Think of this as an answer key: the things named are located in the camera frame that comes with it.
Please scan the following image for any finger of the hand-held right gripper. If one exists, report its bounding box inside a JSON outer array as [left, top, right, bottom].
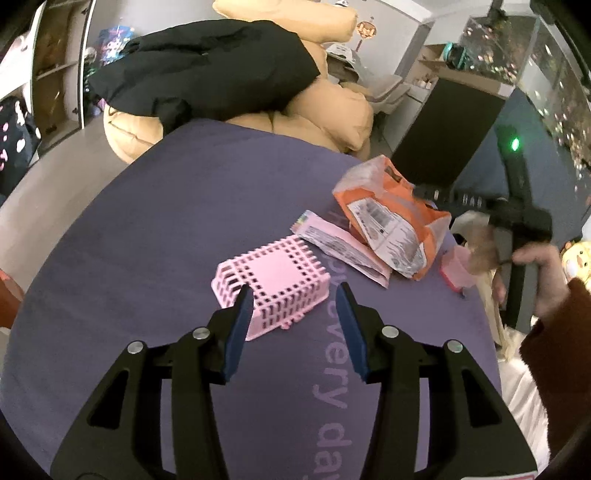
[[413, 184, 492, 215]]

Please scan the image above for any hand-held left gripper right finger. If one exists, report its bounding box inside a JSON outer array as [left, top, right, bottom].
[[335, 282, 539, 480]]

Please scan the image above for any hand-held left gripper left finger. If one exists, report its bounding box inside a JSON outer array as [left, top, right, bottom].
[[50, 285, 256, 480]]

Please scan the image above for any orange snack bag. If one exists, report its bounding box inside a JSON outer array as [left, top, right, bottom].
[[332, 154, 452, 281]]

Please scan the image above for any white trash bag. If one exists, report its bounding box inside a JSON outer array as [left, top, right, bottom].
[[475, 268, 555, 467]]

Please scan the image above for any person's right forearm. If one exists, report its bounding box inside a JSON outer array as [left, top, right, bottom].
[[519, 277, 591, 462]]

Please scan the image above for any person's right hand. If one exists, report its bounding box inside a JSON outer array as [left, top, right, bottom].
[[492, 242, 570, 321]]

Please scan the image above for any brown paper bag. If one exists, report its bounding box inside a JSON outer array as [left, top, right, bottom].
[[459, 217, 504, 278]]

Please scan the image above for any blue partition panel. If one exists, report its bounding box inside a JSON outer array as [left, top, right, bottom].
[[455, 88, 587, 250]]

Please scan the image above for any pink cup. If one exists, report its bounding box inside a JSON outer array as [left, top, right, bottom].
[[438, 244, 476, 294]]

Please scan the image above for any black cabinet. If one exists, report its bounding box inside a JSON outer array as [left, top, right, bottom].
[[392, 76, 509, 190]]

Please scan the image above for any pink plastic basket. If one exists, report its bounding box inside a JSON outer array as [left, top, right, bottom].
[[211, 234, 332, 341]]

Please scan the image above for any yellow plush toy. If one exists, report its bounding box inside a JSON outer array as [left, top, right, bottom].
[[558, 240, 591, 294]]

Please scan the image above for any pink flat wrapper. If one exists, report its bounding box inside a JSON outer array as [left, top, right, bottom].
[[290, 210, 393, 289]]

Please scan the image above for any cardboard box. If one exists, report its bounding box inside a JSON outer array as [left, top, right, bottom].
[[416, 58, 514, 97]]

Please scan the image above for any beige chair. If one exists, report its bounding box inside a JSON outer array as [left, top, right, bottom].
[[369, 74, 409, 114]]

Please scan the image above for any teal object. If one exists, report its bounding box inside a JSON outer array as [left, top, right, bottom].
[[443, 42, 476, 70]]

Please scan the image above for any purple printed mat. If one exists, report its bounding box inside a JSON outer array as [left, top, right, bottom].
[[0, 117, 504, 480]]

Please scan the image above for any tan beanbag sofa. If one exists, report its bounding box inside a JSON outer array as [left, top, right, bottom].
[[102, 0, 375, 164]]

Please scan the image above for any glass fish tank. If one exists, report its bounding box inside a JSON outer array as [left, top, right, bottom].
[[462, 0, 591, 185]]

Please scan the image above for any white black printed object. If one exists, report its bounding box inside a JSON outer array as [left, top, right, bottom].
[[329, 44, 365, 70]]

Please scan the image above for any reddish brown object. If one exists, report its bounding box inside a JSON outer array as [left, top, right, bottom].
[[0, 270, 24, 328]]

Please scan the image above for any black jacket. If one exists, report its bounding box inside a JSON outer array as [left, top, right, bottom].
[[88, 19, 321, 134]]

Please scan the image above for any black pink spotted cloth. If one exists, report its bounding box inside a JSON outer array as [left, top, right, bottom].
[[0, 97, 42, 197]]

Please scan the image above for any wooden shelf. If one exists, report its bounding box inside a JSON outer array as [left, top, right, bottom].
[[28, 0, 95, 153]]

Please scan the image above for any colourful printed bag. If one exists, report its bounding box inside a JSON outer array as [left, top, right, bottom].
[[85, 23, 134, 116]]

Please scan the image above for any red hanging wall ornament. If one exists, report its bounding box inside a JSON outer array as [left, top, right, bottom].
[[355, 16, 377, 51]]

